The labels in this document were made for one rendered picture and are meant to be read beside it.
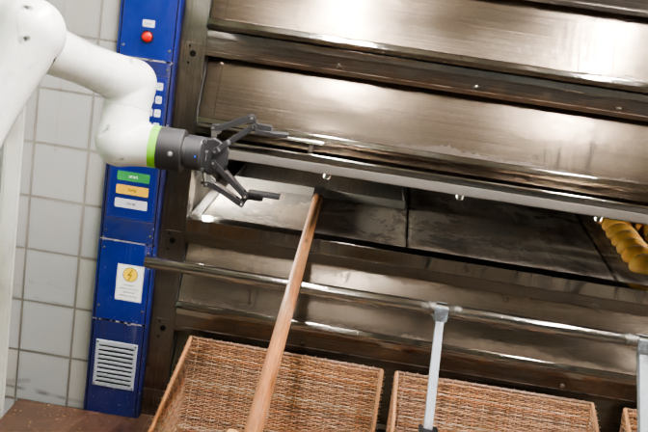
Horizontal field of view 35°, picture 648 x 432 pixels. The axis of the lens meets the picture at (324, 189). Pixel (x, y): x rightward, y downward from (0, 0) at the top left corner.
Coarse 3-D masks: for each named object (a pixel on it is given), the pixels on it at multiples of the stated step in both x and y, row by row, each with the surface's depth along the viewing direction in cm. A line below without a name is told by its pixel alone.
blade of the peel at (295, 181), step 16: (240, 176) 328; (256, 176) 342; (272, 176) 345; (288, 176) 348; (304, 176) 351; (320, 176) 355; (336, 176) 358; (288, 192) 328; (304, 192) 328; (336, 192) 328; (352, 192) 339; (368, 192) 343; (384, 192) 346; (400, 192) 349; (400, 208) 328
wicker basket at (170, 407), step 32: (192, 352) 288; (224, 352) 288; (256, 352) 287; (288, 352) 287; (192, 384) 288; (224, 384) 287; (256, 384) 287; (288, 384) 286; (320, 384) 286; (160, 416) 262; (224, 416) 287; (320, 416) 285; (352, 416) 284
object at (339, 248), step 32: (192, 224) 284; (224, 224) 284; (256, 224) 288; (352, 256) 282; (384, 256) 282; (416, 256) 281; (448, 256) 283; (544, 288) 280; (576, 288) 279; (608, 288) 278; (640, 288) 279
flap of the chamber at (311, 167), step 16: (240, 160) 264; (256, 160) 264; (272, 160) 263; (288, 160) 263; (352, 176) 262; (368, 176) 262; (384, 176) 262; (400, 176) 262; (448, 192) 261; (464, 192) 261; (480, 192) 260; (496, 192) 260; (560, 208) 259; (576, 208) 259; (592, 208) 259; (608, 208) 259
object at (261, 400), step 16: (304, 240) 268; (304, 256) 256; (288, 288) 231; (288, 304) 221; (288, 320) 213; (272, 336) 205; (272, 352) 195; (272, 368) 188; (272, 384) 182; (256, 400) 174; (256, 416) 169
